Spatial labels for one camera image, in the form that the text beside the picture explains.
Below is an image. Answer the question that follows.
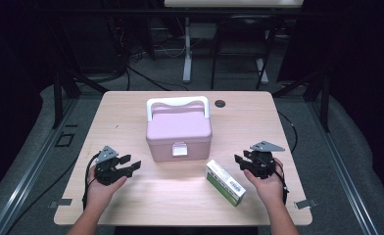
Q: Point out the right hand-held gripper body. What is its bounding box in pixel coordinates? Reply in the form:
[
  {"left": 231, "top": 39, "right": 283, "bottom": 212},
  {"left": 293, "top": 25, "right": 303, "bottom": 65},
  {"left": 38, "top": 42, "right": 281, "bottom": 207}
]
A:
[{"left": 243, "top": 140, "right": 286, "bottom": 180}]

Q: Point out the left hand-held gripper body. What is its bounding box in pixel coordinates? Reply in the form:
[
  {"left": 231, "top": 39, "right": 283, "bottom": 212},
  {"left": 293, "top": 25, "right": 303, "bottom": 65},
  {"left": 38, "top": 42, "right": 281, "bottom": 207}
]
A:
[{"left": 93, "top": 145, "right": 129, "bottom": 186}]

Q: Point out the white and green medicine box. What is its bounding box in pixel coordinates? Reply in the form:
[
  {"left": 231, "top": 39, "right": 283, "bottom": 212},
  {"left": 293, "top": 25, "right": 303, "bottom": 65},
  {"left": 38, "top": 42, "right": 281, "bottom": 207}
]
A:
[{"left": 205, "top": 159, "right": 248, "bottom": 208}]

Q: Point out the pink storage box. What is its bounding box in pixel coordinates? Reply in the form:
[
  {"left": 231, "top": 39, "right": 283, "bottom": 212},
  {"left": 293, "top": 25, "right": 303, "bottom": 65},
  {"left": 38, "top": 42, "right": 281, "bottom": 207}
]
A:
[{"left": 145, "top": 95, "right": 214, "bottom": 164}]

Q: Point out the person's left hand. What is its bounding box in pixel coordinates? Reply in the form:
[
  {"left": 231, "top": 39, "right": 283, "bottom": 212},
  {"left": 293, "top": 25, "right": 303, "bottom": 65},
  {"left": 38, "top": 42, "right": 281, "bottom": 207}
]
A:
[{"left": 84, "top": 164, "right": 129, "bottom": 211}]

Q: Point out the person's right hand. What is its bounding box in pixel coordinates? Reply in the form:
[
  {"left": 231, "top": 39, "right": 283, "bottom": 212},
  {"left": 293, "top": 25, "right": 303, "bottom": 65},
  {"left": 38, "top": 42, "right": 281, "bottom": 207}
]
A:
[{"left": 243, "top": 158, "right": 288, "bottom": 206}]

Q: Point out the grey tape strip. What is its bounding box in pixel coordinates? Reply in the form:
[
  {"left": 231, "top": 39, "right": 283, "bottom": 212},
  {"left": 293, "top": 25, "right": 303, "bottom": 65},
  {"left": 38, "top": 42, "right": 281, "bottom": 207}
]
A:
[
  {"left": 294, "top": 198, "right": 319, "bottom": 211},
  {"left": 48, "top": 198, "right": 73, "bottom": 210}
]

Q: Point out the black metal stand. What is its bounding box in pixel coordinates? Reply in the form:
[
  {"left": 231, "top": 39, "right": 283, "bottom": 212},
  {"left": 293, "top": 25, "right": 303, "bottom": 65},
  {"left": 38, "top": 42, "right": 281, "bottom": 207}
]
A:
[
  {"left": 50, "top": 64, "right": 110, "bottom": 130},
  {"left": 272, "top": 69, "right": 332, "bottom": 133}
]

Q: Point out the white desk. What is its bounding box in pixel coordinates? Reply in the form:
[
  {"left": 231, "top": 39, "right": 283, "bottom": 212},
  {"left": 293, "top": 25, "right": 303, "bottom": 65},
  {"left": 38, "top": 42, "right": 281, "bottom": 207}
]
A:
[{"left": 163, "top": 0, "right": 305, "bottom": 84}]

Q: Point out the black chair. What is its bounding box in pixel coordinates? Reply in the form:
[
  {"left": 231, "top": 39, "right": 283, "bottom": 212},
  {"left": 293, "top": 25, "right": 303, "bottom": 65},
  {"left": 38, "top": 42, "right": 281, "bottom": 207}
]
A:
[{"left": 210, "top": 13, "right": 278, "bottom": 91}]

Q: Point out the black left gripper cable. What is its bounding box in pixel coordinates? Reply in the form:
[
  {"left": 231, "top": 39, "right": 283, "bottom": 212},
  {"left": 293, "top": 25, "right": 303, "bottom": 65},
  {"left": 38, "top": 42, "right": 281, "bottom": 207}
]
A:
[{"left": 81, "top": 152, "right": 102, "bottom": 211}]

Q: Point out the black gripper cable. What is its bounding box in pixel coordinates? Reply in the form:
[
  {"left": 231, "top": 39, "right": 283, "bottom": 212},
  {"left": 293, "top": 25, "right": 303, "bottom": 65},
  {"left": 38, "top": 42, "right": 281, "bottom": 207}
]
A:
[
  {"left": 81, "top": 152, "right": 102, "bottom": 211},
  {"left": 272, "top": 161, "right": 290, "bottom": 206}
]

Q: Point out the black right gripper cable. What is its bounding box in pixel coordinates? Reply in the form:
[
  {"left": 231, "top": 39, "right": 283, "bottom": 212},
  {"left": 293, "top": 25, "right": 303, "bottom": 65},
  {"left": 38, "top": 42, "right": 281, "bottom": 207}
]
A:
[{"left": 272, "top": 161, "right": 290, "bottom": 206}]

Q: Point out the black cable beside table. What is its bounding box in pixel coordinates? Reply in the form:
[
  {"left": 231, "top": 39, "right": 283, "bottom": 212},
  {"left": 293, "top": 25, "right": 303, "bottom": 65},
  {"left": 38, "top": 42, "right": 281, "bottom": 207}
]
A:
[{"left": 276, "top": 110, "right": 299, "bottom": 155}]

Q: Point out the black floor cable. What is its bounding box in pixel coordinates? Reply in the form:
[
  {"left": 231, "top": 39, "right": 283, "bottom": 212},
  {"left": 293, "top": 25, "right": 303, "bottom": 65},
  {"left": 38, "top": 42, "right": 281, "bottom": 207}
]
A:
[{"left": 125, "top": 64, "right": 190, "bottom": 92}]

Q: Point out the aluminium floor rail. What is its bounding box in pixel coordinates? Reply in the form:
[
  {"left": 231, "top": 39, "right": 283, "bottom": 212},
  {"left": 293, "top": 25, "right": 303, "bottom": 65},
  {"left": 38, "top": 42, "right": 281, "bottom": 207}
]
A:
[
  {"left": 0, "top": 97, "right": 80, "bottom": 235},
  {"left": 305, "top": 100, "right": 381, "bottom": 235}
]

